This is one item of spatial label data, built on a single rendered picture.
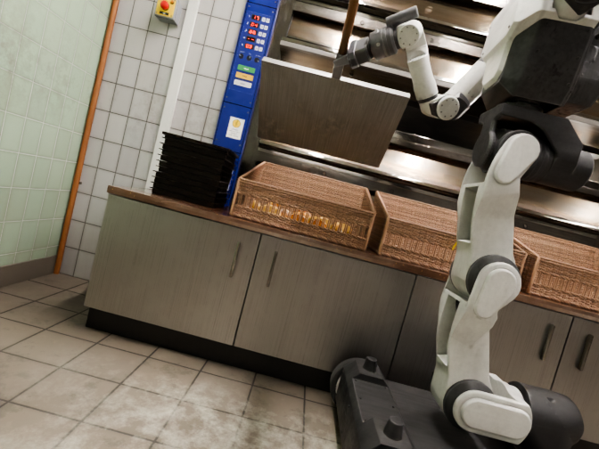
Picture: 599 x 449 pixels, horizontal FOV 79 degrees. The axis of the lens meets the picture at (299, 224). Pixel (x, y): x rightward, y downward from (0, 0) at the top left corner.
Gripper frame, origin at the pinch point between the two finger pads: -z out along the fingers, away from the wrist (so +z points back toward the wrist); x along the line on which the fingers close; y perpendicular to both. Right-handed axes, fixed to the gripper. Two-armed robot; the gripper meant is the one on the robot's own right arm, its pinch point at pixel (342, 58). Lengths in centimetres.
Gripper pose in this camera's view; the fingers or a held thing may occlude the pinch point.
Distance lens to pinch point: 139.6
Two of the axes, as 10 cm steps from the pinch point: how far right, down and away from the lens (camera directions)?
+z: 8.7, -1.3, -4.8
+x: 2.1, -7.8, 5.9
